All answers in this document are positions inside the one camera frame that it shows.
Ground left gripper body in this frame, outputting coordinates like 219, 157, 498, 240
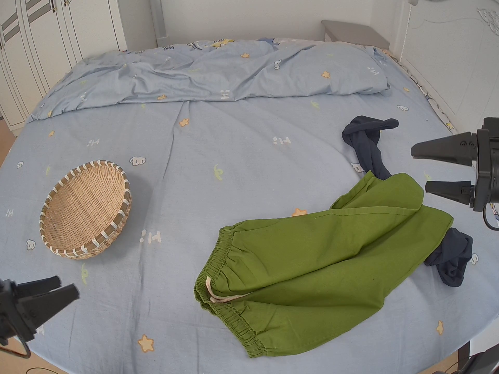
0, 279, 30, 346

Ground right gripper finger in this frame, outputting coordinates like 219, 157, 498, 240
425, 180, 475, 206
410, 132, 478, 166

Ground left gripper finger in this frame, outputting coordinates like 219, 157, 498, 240
15, 276, 61, 299
17, 284, 80, 339

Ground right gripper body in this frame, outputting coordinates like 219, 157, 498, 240
473, 117, 499, 213

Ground green shorts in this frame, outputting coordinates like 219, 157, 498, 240
194, 171, 454, 359

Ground dark blue garment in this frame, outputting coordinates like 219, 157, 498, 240
342, 116, 474, 287

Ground round woven basket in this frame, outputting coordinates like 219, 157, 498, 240
39, 160, 132, 260

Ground bed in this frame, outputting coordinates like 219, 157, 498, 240
0, 0, 499, 374

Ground grey bedside table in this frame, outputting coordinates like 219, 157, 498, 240
321, 20, 390, 50

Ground pale blue quilt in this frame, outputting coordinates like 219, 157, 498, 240
27, 37, 391, 124

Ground white wardrobe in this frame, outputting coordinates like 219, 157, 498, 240
0, 0, 168, 131

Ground black cable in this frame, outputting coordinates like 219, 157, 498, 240
0, 339, 31, 360
482, 204, 499, 231

